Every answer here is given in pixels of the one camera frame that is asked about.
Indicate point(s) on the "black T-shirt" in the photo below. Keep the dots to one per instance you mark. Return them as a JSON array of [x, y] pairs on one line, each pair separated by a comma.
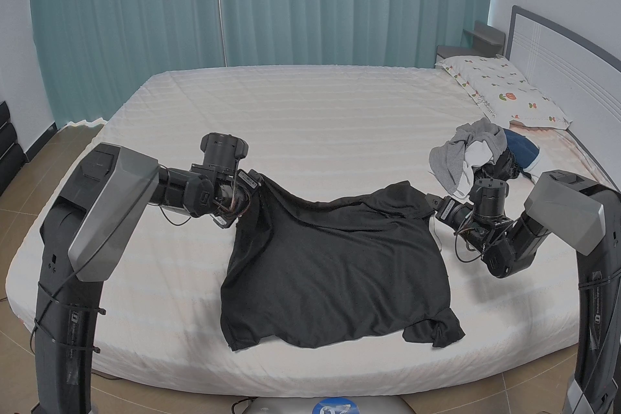
[[330, 266]]

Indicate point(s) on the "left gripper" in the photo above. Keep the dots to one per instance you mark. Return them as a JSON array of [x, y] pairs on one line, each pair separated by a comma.
[[245, 181]]

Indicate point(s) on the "white printed pillow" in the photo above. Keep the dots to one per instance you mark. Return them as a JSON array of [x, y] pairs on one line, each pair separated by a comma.
[[504, 92]]

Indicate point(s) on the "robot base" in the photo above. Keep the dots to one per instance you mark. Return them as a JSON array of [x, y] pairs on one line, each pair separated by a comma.
[[291, 407]]

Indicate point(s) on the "pile of clothes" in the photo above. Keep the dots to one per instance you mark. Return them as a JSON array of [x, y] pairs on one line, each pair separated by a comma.
[[456, 155]]

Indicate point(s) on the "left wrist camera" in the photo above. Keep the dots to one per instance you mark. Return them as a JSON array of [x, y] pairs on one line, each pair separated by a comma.
[[221, 221]]

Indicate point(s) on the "black chest of drawers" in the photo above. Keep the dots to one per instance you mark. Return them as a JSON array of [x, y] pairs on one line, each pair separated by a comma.
[[9, 145]]

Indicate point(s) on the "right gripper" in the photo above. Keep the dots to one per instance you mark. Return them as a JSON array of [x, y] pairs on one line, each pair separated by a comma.
[[453, 213]]

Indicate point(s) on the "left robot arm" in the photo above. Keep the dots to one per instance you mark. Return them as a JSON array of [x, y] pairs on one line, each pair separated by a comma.
[[106, 198]]

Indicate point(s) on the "grey bedside table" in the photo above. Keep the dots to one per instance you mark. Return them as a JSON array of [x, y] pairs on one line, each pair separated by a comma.
[[482, 33]]

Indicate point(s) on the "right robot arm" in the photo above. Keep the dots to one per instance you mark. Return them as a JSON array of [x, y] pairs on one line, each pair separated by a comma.
[[567, 208]]

